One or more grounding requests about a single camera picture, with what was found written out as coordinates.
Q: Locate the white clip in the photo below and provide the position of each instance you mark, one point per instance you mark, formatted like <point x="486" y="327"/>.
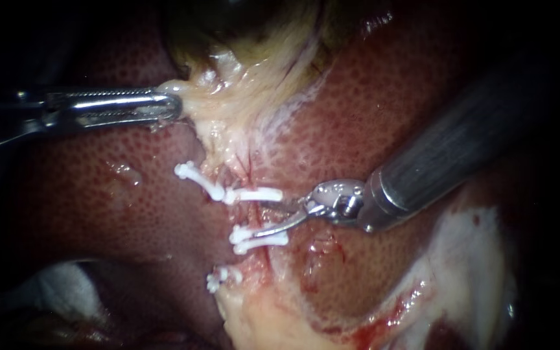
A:
<point x="216" y="279"/>
<point x="263" y="241"/>
<point x="258" y="195"/>
<point x="197" y="179"/>
<point x="240" y="234"/>

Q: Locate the gallbladder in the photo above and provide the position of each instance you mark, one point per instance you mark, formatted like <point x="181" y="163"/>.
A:
<point x="255" y="73"/>

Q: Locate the pale fatty tissue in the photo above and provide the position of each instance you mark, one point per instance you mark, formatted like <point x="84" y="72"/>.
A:
<point x="265" y="321"/>
<point x="460" y="272"/>

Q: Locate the white cloth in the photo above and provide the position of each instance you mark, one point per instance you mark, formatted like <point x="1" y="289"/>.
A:
<point x="63" y="291"/>

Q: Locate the dark red liver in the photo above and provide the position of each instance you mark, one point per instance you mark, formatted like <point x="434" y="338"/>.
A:
<point x="114" y="214"/>

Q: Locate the left arm instrument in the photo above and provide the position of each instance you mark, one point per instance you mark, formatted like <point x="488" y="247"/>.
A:
<point x="12" y="116"/>

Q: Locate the right arm instrument jaw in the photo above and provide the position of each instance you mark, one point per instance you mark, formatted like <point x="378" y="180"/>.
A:
<point x="282" y="224"/>
<point x="289" y="206"/>

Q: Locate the thin tube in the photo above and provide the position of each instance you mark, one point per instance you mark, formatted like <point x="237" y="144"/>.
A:
<point x="239" y="214"/>
<point x="262" y="218"/>

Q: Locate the dark right arm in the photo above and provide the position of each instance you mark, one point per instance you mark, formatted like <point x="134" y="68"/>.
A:
<point x="455" y="141"/>

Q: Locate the right arm instrument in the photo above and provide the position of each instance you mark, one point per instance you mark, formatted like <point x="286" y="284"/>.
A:
<point x="338" y="201"/>

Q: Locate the left arm instrument jaw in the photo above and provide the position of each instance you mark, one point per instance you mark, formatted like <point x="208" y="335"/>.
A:
<point x="129" y="120"/>
<point x="124" y="101"/>

